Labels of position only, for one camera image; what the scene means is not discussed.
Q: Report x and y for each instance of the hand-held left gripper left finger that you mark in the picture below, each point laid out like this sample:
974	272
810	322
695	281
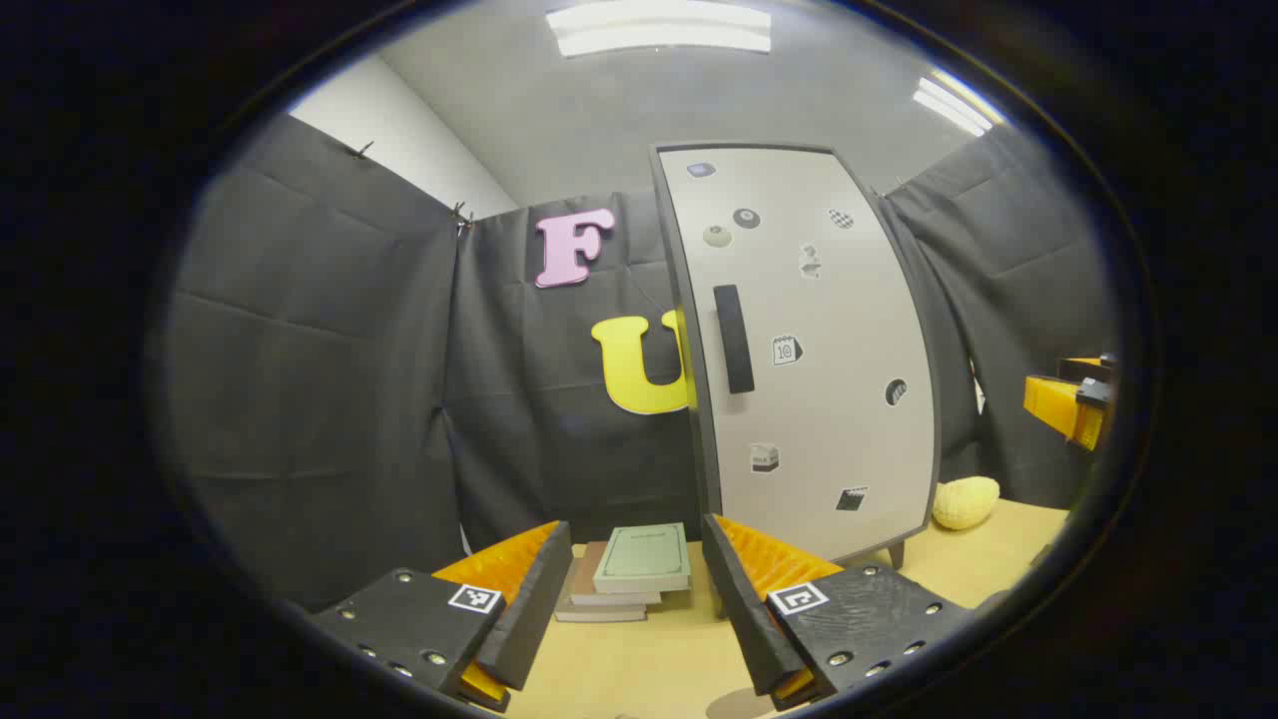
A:
534	609

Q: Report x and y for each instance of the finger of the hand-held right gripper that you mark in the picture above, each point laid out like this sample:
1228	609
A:
1083	367
1058	404

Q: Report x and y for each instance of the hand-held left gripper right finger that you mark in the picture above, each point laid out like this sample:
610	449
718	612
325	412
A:
744	609

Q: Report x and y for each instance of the white cabinet door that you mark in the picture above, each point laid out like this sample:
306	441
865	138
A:
829	449

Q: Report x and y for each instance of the brown book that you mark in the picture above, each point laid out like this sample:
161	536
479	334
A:
584	584

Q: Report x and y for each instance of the green book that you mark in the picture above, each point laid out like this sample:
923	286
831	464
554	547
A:
644	557

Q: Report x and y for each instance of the yellow toy bread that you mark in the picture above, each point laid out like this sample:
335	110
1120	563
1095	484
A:
965	502

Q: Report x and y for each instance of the black backdrop cloth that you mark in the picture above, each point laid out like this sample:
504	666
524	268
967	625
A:
329	399

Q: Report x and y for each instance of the narrow ceiling light panel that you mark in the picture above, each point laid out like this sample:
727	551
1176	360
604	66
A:
957	100

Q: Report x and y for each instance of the wide ceiling light panel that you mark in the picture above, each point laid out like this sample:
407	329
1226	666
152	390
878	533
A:
659	28

